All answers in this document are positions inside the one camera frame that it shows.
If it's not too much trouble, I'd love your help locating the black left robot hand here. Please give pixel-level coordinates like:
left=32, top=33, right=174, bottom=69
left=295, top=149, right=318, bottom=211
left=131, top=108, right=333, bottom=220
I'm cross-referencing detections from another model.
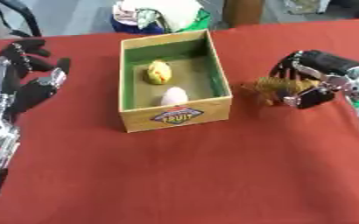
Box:
left=0, top=38, right=73, bottom=121

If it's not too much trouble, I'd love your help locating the white egg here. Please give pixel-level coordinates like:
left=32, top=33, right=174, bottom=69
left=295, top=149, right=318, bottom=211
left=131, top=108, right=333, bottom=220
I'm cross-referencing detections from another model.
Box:
left=159, top=87, right=191, bottom=107

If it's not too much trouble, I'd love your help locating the tan cardboard box green inside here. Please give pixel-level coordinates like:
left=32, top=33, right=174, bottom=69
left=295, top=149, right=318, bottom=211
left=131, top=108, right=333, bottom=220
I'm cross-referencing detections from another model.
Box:
left=116, top=28, right=235, bottom=134

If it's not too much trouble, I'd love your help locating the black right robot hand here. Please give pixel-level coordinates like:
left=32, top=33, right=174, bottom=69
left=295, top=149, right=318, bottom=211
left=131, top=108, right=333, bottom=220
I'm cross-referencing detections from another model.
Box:
left=268, top=49, right=359, bottom=110

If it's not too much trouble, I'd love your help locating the pile of cloths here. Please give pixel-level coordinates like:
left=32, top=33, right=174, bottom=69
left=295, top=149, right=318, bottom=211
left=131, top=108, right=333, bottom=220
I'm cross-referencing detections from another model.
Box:
left=109, top=0, right=214, bottom=35

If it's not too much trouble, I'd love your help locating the brown spiky toy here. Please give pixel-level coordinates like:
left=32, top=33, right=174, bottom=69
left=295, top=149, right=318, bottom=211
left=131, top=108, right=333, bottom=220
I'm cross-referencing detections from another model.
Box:
left=239, top=76, right=322, bottom=107

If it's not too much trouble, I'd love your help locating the brown wooden post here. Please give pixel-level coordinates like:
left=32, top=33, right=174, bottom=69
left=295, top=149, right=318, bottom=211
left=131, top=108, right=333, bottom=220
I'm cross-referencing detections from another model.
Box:
left=222, top=0, right=267, bottom=28

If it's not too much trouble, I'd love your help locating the yellow toy fruit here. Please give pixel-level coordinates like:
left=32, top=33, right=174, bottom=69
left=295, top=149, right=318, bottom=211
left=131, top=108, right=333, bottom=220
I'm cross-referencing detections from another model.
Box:
left=144, top=59, right=175, bottom=86

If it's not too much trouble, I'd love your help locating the black chair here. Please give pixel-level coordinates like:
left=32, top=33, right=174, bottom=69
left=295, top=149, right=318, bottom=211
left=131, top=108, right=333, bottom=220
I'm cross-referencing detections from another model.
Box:
left=0, top=0, right=44, bottom=39

